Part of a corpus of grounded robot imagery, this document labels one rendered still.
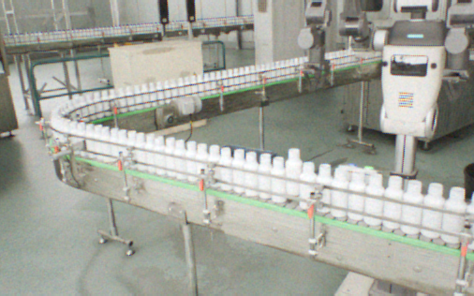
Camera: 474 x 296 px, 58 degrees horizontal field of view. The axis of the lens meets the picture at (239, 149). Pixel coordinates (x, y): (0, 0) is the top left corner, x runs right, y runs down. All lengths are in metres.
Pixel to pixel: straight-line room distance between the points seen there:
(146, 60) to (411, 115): 4.22
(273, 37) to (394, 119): 5.73
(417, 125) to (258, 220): 0.79
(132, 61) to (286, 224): 4.27
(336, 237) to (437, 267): 0.32
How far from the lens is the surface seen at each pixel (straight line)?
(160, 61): 5.76
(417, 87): 1.90
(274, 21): 7.56
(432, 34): 1.95
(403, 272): 1.49
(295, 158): 1.50
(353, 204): 1.46
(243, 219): 1.68
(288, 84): 3.99
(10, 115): 6.82
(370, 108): 5.49
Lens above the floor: 1.71
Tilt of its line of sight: 19 degrees down
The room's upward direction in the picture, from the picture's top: 3 degrees counter-clockwise
